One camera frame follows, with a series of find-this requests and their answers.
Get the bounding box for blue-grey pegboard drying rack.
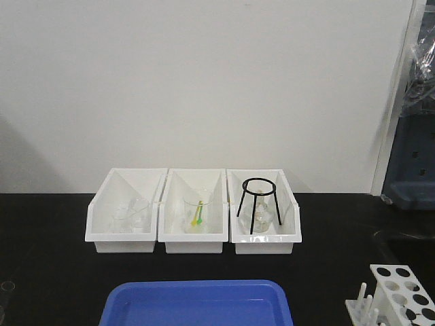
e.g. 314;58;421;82
381;1;434;211

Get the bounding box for white test tube rack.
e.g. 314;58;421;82
345;264;434;325

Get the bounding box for middle white storage bin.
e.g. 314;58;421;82
158;168;229;254

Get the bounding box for white storage bin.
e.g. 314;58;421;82
84;168;169;254
158;168;229;254
227;169;302;255

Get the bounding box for glass beaker with droppers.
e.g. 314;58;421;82
183;189;213;234

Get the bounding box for glass conical flask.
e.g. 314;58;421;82
237;189;274;234

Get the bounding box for right white storage bin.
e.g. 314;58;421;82
227;169;302;255

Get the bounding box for small glass beakers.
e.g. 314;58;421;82
110;198;150;234

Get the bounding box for left white storage bin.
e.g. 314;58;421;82
84;168;169;254

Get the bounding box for blue plastic tray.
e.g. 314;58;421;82
99;280;294;325

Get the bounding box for clear plastic bag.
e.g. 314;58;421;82
401;26;434;117

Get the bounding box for large glass beaker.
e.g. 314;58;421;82
1;280;16;325

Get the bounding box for black wire tripod stand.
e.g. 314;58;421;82
237;177;283;235

